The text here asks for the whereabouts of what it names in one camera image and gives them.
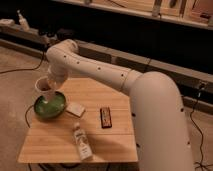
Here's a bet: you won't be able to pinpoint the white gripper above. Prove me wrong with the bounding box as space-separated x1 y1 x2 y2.
45 66 68 102

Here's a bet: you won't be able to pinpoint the white ceramic cup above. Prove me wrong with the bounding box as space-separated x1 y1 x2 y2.
35 76 53 95

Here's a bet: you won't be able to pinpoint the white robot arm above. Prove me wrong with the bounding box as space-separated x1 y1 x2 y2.
47 39 195 171

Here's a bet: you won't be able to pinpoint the green bowl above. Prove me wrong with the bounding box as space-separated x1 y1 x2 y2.
34 91 66 120

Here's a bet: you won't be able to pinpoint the brown chocolate bar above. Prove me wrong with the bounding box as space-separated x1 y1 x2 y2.
100 107 112 129

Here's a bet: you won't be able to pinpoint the black device on ledge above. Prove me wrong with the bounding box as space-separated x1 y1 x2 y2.
56 28 75 41

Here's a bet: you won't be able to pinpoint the wooden table board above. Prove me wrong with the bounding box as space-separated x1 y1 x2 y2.
18 78 138 163

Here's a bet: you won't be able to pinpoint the white squeeze bottle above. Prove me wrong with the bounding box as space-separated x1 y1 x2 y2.
73 123 93 160

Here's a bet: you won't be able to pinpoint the white spray bottle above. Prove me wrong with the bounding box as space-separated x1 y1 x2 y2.
17 11 30 31

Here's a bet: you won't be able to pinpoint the black cable under table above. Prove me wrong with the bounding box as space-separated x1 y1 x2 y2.
24 104 35 129

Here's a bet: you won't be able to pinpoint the black floor cable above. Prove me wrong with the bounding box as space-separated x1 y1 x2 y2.
0 44 47 76

